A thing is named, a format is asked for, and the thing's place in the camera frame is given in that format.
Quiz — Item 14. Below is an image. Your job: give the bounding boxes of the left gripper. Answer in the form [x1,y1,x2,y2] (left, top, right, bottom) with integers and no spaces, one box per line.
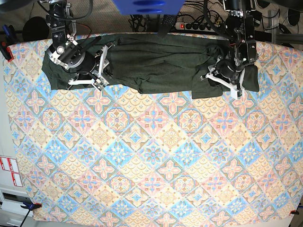
[200,59,245,90]

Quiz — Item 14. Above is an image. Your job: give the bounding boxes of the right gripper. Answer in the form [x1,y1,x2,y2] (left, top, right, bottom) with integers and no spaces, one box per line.
[67,44,115,89]

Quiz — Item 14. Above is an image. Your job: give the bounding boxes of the dark green long-sleeve shirt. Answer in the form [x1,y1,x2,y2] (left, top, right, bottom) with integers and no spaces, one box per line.
[41,33,259,100]

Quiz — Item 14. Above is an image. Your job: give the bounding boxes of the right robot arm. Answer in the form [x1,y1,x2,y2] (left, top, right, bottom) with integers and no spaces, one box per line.
[45,0,115,91]

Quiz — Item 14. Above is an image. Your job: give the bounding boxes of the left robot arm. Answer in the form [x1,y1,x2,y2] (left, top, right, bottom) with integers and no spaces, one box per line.
[201,0,258,99]

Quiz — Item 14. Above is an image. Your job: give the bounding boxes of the white power strip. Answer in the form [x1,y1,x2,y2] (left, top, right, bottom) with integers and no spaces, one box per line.
[175,22,214,32]

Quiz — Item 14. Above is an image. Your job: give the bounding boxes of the blue plastic box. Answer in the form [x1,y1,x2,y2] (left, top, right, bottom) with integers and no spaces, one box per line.
[113,0,185,15]

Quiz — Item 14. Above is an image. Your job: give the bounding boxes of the black round stand base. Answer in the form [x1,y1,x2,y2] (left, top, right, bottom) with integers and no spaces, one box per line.
[22,17,49,42]

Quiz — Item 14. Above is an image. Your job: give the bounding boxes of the black remote control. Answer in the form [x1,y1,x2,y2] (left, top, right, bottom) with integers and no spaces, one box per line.
[157,15,177,38]

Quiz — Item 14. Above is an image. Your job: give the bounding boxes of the blue clamp upper left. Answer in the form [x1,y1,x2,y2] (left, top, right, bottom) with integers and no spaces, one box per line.
[0,25,14,62]

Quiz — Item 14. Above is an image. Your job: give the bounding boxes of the blue clamp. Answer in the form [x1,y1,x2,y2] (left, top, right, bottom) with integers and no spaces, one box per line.
[20,202,42,227]
[0,25,14,62]

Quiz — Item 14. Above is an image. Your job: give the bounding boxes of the colourful patterned tablecloth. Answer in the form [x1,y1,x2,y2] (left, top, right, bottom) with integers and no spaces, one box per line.
[3,40,303,227]

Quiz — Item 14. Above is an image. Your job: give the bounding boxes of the red white labels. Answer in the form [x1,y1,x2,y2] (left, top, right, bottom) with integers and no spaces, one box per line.
[0,156,23,187]

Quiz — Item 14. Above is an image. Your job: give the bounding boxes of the blue clamp lower left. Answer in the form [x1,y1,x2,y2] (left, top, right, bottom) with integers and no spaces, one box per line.
[20,202,42,227]

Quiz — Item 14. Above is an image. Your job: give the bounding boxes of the orange clamp lower right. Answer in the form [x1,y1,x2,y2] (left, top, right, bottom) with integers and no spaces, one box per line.
[290,210,300,215]

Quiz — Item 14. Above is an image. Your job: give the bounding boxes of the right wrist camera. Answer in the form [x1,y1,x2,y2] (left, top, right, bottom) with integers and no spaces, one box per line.
[92,77,109,91]

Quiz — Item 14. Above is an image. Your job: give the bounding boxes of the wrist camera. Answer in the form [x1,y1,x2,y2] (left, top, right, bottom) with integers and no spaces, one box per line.
[92,77,109,91]
[231,88,245,100]

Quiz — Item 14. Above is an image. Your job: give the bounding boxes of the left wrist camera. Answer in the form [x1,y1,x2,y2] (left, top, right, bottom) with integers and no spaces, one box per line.
[231,88,245,100]

